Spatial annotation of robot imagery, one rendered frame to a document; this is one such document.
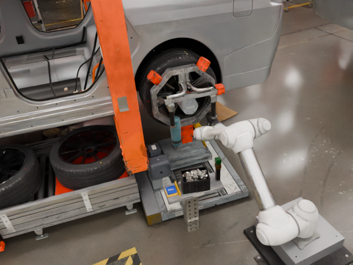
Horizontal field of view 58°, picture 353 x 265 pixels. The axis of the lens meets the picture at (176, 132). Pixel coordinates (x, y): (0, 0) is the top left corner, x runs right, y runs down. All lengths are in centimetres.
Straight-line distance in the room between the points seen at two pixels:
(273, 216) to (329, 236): 48
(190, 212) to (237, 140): 82
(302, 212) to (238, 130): 60
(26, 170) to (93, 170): 55
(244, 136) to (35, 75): 221
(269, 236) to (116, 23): 147
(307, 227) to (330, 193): 113
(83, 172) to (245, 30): 174
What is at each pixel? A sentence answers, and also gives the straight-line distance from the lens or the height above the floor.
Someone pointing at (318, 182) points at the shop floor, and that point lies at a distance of 324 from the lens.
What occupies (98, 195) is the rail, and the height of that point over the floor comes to 31.
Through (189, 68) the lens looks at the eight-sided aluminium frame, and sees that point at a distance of 254.
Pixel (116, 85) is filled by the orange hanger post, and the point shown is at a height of 127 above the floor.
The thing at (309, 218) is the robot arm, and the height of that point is 64.
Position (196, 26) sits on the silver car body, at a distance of 262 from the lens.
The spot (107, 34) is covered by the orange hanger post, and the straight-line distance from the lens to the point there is 192.
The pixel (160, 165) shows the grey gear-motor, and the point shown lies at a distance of 269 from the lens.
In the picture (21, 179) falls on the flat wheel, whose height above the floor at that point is 49.
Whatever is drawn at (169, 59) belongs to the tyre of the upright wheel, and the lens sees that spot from 259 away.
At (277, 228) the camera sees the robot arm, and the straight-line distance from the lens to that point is 198.
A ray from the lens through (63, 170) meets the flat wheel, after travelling 273.
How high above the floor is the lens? 218
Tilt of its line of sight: 36 degrees down
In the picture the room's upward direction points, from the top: 5 degrees counter-clockwise
